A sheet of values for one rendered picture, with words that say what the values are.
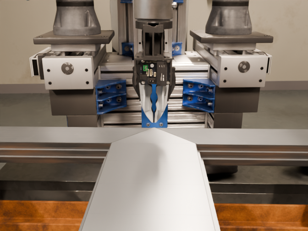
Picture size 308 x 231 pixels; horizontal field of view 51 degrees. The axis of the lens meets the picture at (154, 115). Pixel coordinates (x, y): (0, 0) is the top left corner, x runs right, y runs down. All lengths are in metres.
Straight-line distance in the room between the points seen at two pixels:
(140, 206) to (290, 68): 4.18
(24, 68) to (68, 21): 3.36
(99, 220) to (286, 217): 0.46
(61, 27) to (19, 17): 3.25
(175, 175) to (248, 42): 0.58
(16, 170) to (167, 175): 0.56
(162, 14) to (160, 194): 0.31
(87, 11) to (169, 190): 0.69
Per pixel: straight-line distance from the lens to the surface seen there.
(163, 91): 0.66
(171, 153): 0.65
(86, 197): 0.95
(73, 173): 0.97
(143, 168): 0.60
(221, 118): 1.03
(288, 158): 0.75
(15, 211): 0.82
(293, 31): 4.52
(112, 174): 0.59
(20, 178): 0.99
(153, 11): 0.61
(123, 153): 0.66
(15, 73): 4.44
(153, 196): 0.52
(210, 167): 0.92
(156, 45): 0.63
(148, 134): 0.74
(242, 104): 1.03
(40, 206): 0.79
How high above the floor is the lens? 1.15
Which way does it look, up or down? 20 degrees down
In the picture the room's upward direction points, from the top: straight up
